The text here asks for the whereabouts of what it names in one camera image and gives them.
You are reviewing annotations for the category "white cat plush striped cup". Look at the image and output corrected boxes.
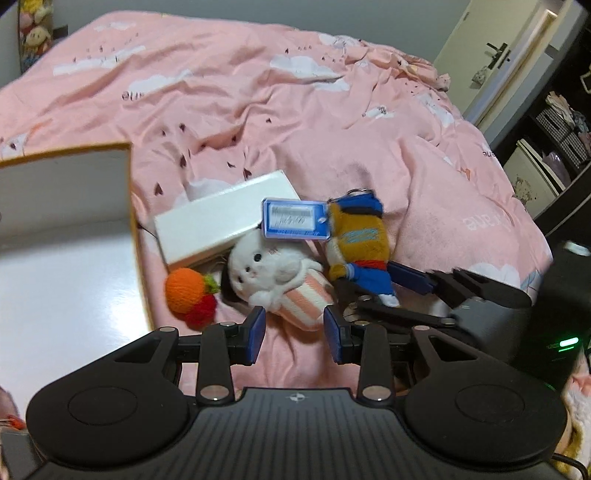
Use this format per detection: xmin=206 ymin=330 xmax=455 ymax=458
xmin=221 ymin=229 xmax=334 ymax=332

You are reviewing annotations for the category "blue plastic key tag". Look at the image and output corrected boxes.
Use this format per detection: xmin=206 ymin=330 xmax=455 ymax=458
xmin=262 ymin=198 xmax=331 ymax=241

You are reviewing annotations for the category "orange rimmed white storage box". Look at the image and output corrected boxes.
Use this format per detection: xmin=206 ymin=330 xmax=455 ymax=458
xmin=1 ymin=143 xmax=153 ymax=411

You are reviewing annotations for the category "pink cloud print duvet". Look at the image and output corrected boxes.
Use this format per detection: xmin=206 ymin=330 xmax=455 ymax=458
xmin=0 ymin=9 xmax=555 ymax=398

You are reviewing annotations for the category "hanging plush toy organizer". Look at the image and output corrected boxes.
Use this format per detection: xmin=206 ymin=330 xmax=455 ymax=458
xmin=17 ymin=0 xmax=54 ymax=74

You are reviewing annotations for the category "long white cardboard box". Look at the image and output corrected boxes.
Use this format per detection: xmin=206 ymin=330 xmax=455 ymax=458
xmin=154 ymin=170 xmax=300 ymax=270

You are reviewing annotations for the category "white door with black handle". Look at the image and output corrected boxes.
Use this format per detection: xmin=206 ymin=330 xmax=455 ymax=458
xmin=435 ymin=0 xmax=562 ymax=124

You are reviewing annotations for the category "orange and red crochet fruit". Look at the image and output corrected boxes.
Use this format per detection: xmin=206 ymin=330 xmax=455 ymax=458
xmin=164 ymin=268 xmax=219 ymax=331

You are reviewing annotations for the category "dark open shelf unit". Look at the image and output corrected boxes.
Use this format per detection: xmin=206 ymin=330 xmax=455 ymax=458
xmin=496 ymin=25 xmax=590 ymax=245

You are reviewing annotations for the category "brown bear plush blue outfit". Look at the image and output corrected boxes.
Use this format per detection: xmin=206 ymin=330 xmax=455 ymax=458
xmin=325 ymin=189 xmax=400 ymax=308

